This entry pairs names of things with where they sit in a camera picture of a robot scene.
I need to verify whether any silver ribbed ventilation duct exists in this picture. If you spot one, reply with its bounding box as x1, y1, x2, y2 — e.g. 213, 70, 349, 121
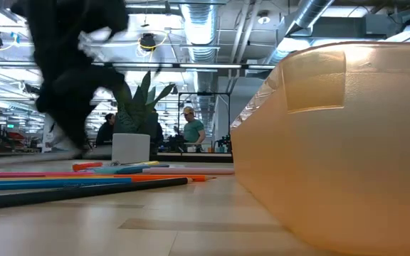
179, 2, 221, 65

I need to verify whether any pink pencil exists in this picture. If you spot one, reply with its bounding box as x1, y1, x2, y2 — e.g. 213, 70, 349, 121
0, 171, 120, 178

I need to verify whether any white building column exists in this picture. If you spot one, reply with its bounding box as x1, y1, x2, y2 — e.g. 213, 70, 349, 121
42, 112, 82, 153

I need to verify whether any yellow pencil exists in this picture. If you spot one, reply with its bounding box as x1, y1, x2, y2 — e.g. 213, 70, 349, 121
0, 176, 132, 182

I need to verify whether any white round plant pot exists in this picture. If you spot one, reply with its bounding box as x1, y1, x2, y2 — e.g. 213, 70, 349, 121
111, 133, 152, 165

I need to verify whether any black metal rig frame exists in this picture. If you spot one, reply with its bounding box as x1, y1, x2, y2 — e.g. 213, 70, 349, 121
177, 91, 231, 154

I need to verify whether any teal pen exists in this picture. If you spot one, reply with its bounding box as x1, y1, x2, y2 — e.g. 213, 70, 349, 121
91, 163, 171, 175

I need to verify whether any orange translucent plastic bin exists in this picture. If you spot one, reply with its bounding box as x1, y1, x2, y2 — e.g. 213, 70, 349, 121
230, 41, 410, 256

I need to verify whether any black pencil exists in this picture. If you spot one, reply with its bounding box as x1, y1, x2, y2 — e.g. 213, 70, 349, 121
0, 176, 194, 212

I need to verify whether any blue pencil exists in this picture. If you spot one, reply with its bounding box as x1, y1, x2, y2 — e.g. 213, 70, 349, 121
0, 177, 133, 192

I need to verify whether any silver smooth ventilation duct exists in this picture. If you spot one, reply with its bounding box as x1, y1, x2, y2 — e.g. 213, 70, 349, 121
264, 0, 335, 65

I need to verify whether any long ceiling light rail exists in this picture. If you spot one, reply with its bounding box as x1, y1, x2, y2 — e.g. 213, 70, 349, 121
0, 60, 277, 71

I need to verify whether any orange highlighter pen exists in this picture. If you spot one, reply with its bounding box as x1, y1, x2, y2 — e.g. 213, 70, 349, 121
71, 161, 104, 172

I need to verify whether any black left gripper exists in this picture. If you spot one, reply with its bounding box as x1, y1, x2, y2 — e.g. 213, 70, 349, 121
11, 0, 130, 149

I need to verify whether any black table edge rail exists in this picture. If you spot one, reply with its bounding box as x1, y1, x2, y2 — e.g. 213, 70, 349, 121
0, 151, 234, 164

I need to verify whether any pale pink pen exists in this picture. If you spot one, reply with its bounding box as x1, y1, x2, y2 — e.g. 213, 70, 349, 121
142, 166, 236, 176

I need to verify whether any green snake plant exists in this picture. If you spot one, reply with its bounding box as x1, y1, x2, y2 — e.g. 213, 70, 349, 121
112, 70, 177, 135

